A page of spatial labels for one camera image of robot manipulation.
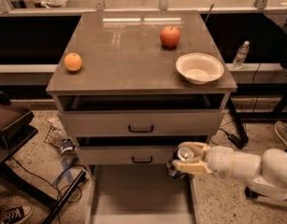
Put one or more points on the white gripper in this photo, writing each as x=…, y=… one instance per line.
x=220, y=161

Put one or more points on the blue pepsi can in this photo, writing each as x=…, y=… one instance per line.
x=181, y=155

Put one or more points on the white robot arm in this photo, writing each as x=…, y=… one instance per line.
x=264, y=175

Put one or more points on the open bottom drawer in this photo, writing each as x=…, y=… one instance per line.
x=139, y=194

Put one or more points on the grey drawer cabinet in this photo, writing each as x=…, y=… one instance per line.
x=126, y=68

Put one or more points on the black tripod leg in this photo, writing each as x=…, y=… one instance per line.
x=243, y=138

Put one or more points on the black pole on floor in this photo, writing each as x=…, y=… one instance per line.
x=250, y=194

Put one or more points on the white paper bowl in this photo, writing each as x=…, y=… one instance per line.
x=199, y=68

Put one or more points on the grey shoe at right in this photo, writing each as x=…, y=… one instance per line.
x=280, y=129

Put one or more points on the clear water bottle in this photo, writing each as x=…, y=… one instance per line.
x=241, y=55

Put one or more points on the red apple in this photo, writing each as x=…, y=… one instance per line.
x=170, y=36

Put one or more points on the blue tape cross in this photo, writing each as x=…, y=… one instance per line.
x=67, y=165

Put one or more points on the orange fruit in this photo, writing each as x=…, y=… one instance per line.
x=73, y=62

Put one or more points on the dark chair at left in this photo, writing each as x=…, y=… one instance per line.
x=15, y=132

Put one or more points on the black converse sneaker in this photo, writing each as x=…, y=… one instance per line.
x=17, y=215

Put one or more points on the top drawer with handle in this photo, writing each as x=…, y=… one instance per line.
x=115, y=124

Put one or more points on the drawer with handle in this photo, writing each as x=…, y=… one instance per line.
x=125, y=155
x=115, y=124

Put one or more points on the middle drawer with handle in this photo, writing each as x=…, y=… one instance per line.
x=125, y=155

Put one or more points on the wire basket on floor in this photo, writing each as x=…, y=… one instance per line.
x=55, y=137

